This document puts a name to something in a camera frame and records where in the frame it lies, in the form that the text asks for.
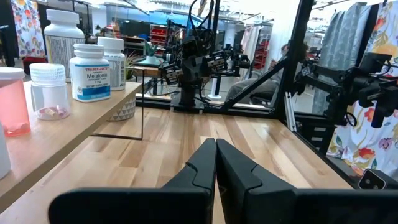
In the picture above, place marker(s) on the person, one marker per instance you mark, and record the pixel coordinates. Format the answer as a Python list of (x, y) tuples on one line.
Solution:
[(248, 87)]

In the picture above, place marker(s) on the black right rig frame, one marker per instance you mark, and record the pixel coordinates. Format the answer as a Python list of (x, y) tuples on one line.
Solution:
[(295, 62)]

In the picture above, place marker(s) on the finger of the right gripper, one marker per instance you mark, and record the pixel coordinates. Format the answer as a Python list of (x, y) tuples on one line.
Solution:
[(172, 74), (214, 63)]

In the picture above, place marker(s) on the green succulent plant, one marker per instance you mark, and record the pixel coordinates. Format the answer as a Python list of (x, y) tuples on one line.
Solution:
[(130, 67)]

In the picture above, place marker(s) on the silver extrusion piece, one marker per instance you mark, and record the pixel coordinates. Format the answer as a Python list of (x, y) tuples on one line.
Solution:
[(290, 110)]

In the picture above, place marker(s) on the red storage bins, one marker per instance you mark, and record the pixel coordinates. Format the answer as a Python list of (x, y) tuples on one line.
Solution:
[(159, 32)]

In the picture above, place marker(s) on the background potted plant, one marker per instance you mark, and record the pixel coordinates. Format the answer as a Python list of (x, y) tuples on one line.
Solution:
[(151, 53)]

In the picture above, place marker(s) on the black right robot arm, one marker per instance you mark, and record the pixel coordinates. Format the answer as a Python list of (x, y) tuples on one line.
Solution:
[(189, 93)]

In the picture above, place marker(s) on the small clear bottle with pills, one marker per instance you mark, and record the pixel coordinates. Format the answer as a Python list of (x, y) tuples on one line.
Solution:
[(49, 93)]

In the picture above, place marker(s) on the floral curtain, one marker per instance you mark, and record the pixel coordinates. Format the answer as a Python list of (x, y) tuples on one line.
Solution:
[(370, 146)]

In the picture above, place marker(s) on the large white medicine bottle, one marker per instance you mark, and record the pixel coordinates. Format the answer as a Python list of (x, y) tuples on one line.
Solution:
[(62, 43)]

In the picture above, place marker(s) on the table-level camera block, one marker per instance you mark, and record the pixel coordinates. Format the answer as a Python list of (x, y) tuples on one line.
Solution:
[(371, 180)]

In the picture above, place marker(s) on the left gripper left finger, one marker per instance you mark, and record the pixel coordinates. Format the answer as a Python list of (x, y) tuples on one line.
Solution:
[(140, 205)]

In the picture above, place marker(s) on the white triangle-patterned pot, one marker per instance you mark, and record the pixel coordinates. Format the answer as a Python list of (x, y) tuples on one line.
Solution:
[(124, 110)]

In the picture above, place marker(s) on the wooden shelf black frame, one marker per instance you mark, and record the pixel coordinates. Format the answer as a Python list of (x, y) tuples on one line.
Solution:
[(62, 130)]

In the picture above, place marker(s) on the floral hanging cloth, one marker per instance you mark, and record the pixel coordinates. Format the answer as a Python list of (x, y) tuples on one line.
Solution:
[(28, 28)]

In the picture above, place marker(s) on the grey curtain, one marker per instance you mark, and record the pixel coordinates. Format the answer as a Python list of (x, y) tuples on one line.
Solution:
[(339, 40)]

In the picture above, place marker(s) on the white melatonin bottle blue label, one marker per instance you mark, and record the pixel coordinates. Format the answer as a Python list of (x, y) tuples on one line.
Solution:
[(90, 77)]

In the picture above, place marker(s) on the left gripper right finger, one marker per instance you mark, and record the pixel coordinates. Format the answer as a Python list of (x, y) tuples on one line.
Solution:
[(280, 207)]

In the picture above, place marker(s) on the black jointed mount arm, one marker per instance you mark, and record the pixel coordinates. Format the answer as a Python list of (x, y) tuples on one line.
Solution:
[(367, 84)]

